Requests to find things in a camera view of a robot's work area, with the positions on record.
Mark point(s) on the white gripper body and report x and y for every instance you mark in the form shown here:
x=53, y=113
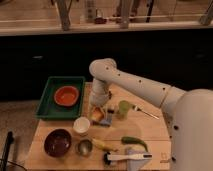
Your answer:
x=98, y=100

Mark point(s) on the red yellow apple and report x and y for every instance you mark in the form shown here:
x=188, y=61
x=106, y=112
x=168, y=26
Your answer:
x=97, y=115

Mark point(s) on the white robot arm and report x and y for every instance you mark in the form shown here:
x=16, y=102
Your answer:
x=191, y=112

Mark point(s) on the green plastic cup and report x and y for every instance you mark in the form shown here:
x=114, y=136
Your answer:
x=123, y=108

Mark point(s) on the white paper cup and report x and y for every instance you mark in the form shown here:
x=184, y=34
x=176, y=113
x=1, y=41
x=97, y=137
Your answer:
x=81, y=126

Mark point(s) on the small metal cup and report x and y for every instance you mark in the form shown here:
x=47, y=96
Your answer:
x=85, y=147

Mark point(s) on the bunch of dark grapes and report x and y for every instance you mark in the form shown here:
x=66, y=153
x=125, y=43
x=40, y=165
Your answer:
x=109, y=94

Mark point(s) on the black white eraser block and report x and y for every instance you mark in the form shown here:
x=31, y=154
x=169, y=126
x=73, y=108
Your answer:
x=110, y=108

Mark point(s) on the blue sponge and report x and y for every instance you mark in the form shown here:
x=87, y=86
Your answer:
x=106, y=121

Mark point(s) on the orange bowl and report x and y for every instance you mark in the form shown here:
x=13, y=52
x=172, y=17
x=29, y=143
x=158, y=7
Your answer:
x=66, y=96

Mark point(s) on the silver fork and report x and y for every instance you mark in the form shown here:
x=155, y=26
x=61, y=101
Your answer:
x=136, y=108

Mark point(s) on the yellow banana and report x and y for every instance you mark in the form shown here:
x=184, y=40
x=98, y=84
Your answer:
x=103, y=146

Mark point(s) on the green chili pepper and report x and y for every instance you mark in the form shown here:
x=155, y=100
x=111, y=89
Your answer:
x=134, y=140

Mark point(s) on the green plastic tray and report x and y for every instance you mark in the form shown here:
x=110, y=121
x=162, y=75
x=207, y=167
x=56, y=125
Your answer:
x=49, y=110

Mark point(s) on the dark maroon bowl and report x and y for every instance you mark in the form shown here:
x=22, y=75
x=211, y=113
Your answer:
x=57, y=143

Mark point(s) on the grey cloth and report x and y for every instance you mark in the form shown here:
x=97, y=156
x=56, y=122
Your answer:
x=136, y=165

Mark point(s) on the black stand pole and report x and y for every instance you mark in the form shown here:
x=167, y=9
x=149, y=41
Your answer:
x=9, y=140

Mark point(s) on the white handled brush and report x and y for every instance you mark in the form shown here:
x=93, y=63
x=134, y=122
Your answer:
x=108, y=157

